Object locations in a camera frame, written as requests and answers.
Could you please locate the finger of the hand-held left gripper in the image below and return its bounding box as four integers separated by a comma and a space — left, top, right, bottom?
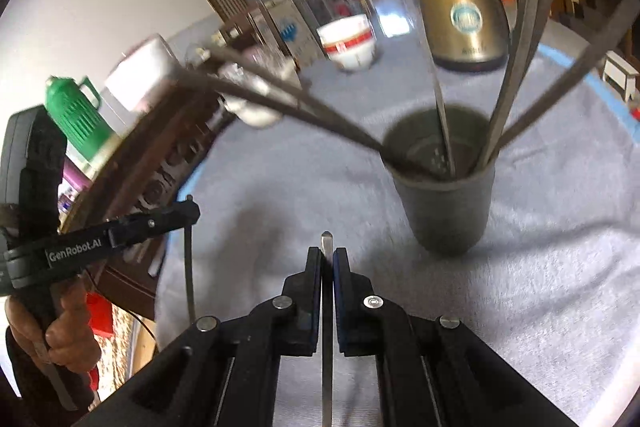
107, 201, 201, 248

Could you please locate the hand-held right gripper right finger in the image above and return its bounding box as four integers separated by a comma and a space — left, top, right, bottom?
332, 247, 581, 427

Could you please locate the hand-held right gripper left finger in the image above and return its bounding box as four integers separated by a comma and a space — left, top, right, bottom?
95, 247, 323, 427

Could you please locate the grey metal chopstick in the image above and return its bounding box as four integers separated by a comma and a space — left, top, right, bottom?
184, 194, 197, 325
320, 231, 335, 427

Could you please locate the grey utensil holder cup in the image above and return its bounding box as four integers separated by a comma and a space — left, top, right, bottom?
382, 104, 497, 257

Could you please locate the bundle of metal chopsticks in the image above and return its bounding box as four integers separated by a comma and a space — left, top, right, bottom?
175, 0, 640, 180

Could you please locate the person's left hand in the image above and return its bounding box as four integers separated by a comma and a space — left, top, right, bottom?
5, 277, 101, 375

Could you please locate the purple bottle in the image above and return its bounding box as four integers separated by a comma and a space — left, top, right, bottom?
60, 159, 93, 198

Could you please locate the dark wooden cabinet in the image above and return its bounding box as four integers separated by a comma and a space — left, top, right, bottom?
60, 72, 236, 323

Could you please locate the green thermos flask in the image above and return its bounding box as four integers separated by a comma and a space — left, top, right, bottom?
45, 76, 116, 162

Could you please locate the red plastic item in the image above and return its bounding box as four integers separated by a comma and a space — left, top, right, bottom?
85, 292, 113, 338

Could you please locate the white round container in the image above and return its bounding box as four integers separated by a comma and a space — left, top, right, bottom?
105, 34, 181, 112

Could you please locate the white enamel pot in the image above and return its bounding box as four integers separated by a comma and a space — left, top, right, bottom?
220, 57, 301, 130

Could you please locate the clear plastic bag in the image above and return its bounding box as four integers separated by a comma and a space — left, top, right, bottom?
220, 49, 298, 95

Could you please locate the grey-blue table cloth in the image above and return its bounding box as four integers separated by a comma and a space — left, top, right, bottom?
155, 44, 640, 427

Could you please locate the white carton blue print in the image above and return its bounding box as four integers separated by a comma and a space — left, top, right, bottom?
252, 0, 321, 68

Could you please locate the white bowl red print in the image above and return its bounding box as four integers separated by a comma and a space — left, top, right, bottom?
316, 14, 377, 72

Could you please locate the white stool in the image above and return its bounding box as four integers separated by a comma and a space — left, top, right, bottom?
602, 51, 640, 102

